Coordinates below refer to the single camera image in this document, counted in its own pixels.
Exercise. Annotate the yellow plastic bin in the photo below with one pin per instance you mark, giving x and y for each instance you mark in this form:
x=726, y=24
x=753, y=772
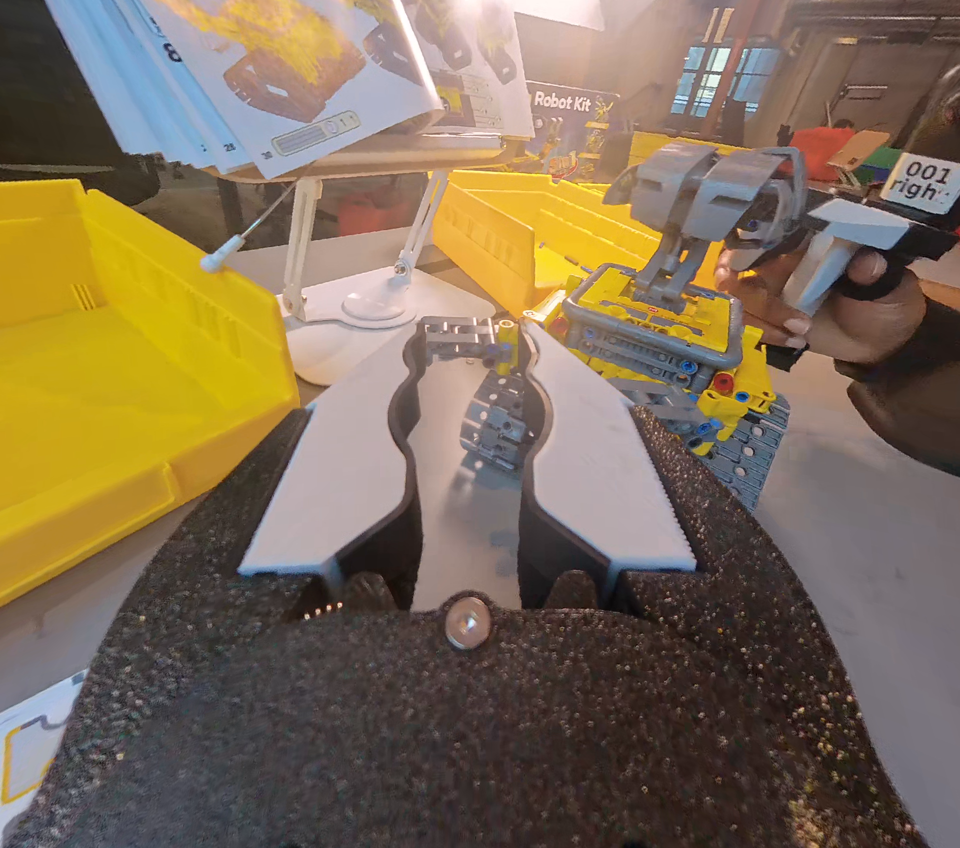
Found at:
x=112, y=375
x=487, y=240
x=675, y=146

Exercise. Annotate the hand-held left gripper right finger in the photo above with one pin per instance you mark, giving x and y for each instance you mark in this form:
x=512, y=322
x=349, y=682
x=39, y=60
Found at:
x=607, y=480

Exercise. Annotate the building instruction booklet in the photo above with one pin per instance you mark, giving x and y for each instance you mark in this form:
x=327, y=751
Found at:
x=262, y=37

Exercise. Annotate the yellow grey brick robot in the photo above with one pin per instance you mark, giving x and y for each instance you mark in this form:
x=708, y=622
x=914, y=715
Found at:
x=637, y=308

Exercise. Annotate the dark blue toy box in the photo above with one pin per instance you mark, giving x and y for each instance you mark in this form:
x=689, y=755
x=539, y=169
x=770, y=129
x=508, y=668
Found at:
x=570, y=127

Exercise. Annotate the white booklet stand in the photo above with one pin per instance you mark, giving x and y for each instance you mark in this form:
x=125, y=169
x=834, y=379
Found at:
x=375, y=293

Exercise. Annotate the window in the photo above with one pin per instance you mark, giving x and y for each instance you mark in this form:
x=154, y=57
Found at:
x=705, y=75

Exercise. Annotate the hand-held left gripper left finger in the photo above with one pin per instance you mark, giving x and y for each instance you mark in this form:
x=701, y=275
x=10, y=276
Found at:
x=330, y=473

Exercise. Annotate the person's right hand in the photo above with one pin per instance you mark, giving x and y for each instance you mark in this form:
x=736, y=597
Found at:
x=862, y=323

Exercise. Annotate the person's right forearm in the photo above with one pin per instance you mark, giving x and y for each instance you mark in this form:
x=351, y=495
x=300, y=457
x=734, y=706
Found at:
x=922, y=398

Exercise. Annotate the white sticker sheet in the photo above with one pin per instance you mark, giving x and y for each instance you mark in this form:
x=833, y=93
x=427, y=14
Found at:
x=30, y=728

